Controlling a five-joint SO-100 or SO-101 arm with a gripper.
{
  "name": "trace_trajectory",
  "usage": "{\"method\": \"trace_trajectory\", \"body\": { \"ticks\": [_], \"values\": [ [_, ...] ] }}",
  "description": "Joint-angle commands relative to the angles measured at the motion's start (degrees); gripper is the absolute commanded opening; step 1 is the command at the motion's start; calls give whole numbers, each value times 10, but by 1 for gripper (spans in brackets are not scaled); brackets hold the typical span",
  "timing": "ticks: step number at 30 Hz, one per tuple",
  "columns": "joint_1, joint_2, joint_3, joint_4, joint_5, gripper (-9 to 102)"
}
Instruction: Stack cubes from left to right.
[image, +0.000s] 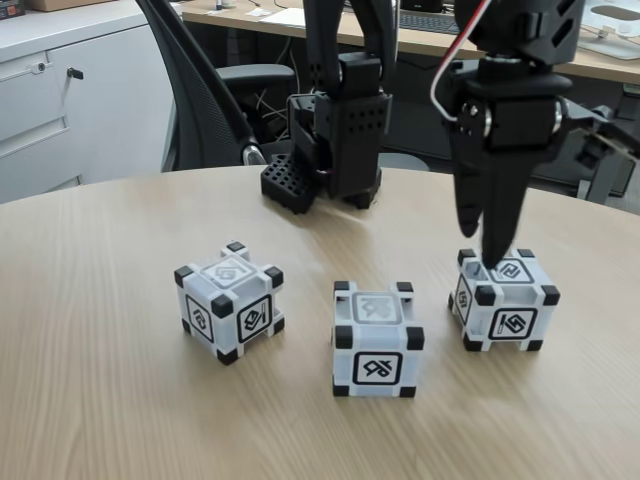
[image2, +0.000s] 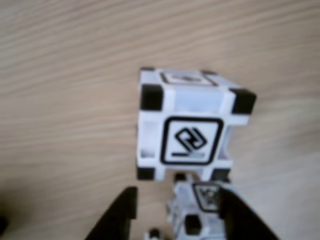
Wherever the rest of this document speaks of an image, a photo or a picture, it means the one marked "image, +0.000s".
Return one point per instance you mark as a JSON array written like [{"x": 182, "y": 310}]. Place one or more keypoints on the white cube bar-and-S symbol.
[{"x": 510, "y": 300}]

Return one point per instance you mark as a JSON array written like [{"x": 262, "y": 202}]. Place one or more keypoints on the white cube looped-ribbon symbol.
[{"x": 377, "y": 345}]

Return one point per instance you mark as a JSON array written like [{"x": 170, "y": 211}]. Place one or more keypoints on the silver laptop stand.
[{"x": 610, "y": 35}]

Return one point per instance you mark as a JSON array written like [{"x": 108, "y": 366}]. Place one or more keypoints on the dark grey keyboard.
[{"x": 425, "y": 23}]

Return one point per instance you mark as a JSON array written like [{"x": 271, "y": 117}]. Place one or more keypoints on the small black desk device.
[{"x": 422, "y": 5}]

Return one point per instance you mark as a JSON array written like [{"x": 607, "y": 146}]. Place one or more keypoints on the white paper sheets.
[{"x": 280, "y": 15}]

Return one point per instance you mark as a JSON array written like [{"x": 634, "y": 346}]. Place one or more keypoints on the black office chair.
[{"x": 200, "y": 100}]

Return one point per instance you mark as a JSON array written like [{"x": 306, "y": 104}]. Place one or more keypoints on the white cube stacked-squares symbol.
[{"x": 220, "y": 320}]

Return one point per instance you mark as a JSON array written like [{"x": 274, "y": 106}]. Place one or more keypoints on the white filing cabinet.
[{"x": 100, "y": 125}]

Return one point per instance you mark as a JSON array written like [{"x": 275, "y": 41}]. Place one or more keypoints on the black cabinet key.
[{"x": 75, "y": 73}]

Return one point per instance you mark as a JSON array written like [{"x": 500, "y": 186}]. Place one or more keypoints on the brown cardboard box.
[{"x": 65, "y": 4}]

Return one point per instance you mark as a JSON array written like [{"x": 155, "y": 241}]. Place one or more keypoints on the dark printed box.
[{"x": 11, "y": 7}]

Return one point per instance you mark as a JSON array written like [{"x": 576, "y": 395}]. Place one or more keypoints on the gripper camera circuit board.
[{"x": 600, "y": 135}]

